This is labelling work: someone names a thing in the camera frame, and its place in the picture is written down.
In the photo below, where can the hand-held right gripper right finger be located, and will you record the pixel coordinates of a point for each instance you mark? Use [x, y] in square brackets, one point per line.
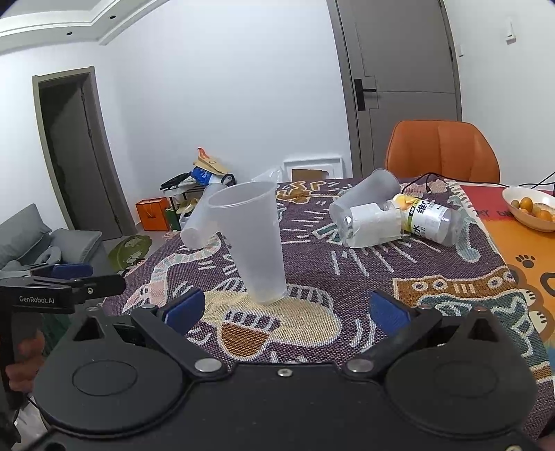
[388, 310]

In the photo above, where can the orange paper bag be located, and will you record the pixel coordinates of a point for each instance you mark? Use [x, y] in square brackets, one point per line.
[151, 214]

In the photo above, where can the purple patterned woven cloth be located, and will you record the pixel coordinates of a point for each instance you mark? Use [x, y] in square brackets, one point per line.
[347, 277]

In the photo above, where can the clear bottle yellow label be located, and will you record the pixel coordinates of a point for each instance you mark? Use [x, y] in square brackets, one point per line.
[433, 221]

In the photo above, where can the black cluttered shelf rack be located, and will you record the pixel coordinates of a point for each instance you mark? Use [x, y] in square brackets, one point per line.
[186, 182]

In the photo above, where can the cardboard box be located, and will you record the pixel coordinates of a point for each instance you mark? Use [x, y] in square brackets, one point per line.
[303, 174]

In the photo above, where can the green round cushion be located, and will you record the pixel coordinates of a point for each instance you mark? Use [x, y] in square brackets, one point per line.
[128, 253]

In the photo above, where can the grey door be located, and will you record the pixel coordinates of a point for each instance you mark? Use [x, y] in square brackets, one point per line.
[403, 56]

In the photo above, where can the person's left hand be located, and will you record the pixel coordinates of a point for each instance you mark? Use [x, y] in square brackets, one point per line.
[26, 368]

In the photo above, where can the brown paper bag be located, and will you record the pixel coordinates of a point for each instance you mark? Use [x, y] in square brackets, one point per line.
[210, 162]

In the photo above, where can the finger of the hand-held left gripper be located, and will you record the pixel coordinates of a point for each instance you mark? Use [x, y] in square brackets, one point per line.
[71, 270]
[102, 286]

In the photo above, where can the orange chair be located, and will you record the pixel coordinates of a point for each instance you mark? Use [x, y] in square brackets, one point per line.
[440, 149]

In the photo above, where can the white bowl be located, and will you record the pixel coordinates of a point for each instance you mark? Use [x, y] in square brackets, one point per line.
[527, 222]

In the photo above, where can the clear plastic bag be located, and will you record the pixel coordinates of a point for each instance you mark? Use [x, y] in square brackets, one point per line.
[269, 174]

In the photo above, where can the large clear plastic cup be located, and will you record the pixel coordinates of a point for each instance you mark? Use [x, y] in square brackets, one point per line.
[253, 243]

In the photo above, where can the grey sofa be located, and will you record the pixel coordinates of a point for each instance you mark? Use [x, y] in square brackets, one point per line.
[30, 240]

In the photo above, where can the white wall switch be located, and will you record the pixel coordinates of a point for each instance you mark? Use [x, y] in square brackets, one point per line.
[510, 33]

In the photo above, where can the frosted plastic cup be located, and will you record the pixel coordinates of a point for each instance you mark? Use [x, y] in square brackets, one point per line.
[368, 193]

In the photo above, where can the pile of small orange fruits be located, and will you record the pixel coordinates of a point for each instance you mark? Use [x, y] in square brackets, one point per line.
[526, 202]

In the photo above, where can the small clear plastic cup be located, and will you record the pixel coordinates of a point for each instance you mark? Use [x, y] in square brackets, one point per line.
[197, 225]

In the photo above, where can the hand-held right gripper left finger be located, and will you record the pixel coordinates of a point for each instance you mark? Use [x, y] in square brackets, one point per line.
[185, 311]

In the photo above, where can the orange cartoon table mat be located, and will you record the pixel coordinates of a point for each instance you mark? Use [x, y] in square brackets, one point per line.
[511, 249]

